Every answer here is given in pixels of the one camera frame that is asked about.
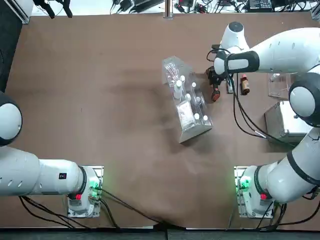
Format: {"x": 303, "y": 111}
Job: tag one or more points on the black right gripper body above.
{"x": 218, "y": 79}

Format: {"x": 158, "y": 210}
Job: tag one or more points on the orange black barcode scanner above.
{"x": 216, "y": 95}

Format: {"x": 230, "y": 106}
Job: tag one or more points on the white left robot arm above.
{"x": 50, "y": 177}

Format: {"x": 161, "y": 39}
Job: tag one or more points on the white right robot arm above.
{"x": 287, "y": 55}

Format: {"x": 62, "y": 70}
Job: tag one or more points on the white medicine bottle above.
{"x": 229, "y": 88}

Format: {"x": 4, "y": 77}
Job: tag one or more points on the brown medicine bottle orange cap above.
{"x": 245, "y": 86}

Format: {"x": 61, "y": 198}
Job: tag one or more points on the tall white-capped clear bottle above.
{"x": 178, "y": 90}

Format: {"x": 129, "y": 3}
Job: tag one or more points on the pink printed clear packet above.
{"x": 171, "y": 71}

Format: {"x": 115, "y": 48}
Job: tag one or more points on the white flat packet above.
{"x": 186, "y": 115}

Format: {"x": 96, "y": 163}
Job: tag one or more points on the clear acrylic shelf with packets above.
{"x": 192, "y": 135}

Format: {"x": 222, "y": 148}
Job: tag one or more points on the clear acrylic bottle shelf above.
{"x": 278, "y": 88}

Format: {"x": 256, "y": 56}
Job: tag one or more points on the aluminium carrying case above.
{"x": 277, "y": 122}

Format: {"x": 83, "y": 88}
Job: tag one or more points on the red black plug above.
{"x": 183, "y": 5}

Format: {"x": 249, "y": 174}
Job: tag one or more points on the black electronic device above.
{"x": 260, "y": 3}

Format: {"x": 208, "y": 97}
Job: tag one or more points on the black power strip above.
{"x": 147, "y": 2}

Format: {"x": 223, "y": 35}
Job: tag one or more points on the black power adapter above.
{"x": 125, "y": 4}

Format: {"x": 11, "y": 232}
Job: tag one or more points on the black stand legs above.
{"x": 50, "y": 10}

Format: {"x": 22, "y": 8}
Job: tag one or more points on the silver metal post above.
{"x": 168, "y": 8}

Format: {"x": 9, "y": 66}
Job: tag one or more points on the aluminium frame profile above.
{"x": 23, "y": 16}

